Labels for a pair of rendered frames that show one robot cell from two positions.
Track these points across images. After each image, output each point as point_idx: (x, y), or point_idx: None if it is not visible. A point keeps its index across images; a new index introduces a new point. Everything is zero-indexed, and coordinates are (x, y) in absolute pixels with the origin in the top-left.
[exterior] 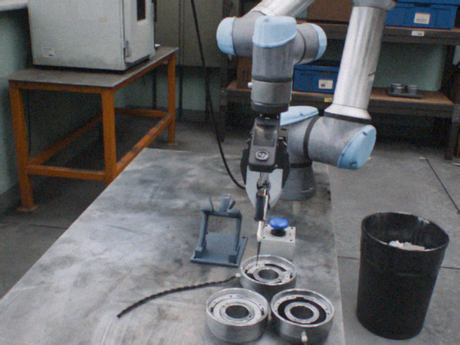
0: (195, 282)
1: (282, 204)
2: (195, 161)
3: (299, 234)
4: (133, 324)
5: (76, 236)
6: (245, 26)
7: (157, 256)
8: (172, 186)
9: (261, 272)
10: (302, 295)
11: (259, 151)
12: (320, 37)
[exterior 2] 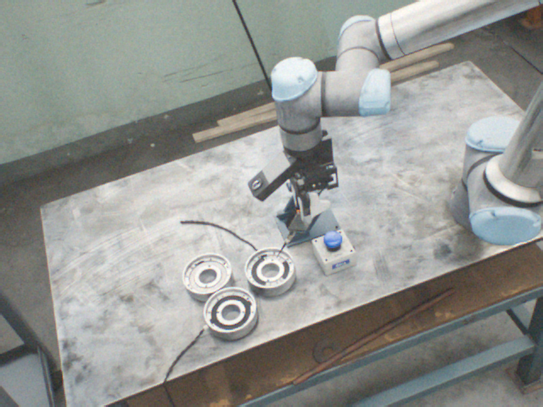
0: (248, 235)
1: (440, 220)
2: (478, 108)
3: (383, 260)
4: (179, 233)
5: (259, 141)
6: (342, 42)
7: None
8: (397, 131)
9: (274, 264)
10: (253, 303)
11: (259, 179)
12: (365, 98)
